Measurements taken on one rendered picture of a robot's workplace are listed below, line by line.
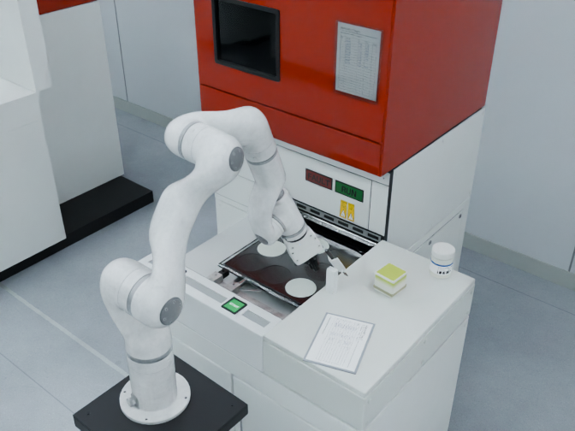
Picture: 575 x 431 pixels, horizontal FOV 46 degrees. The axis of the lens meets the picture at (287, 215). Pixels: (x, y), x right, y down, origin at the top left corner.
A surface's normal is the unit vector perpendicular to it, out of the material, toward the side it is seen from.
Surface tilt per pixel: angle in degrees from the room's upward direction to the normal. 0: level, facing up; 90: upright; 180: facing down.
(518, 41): 90
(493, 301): 0
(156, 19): 90
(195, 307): 90
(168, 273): 56
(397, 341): 0
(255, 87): 90
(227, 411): 1
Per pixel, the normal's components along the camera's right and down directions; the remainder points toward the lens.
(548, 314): 0.00, -0.84
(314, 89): -0.63, 0.41
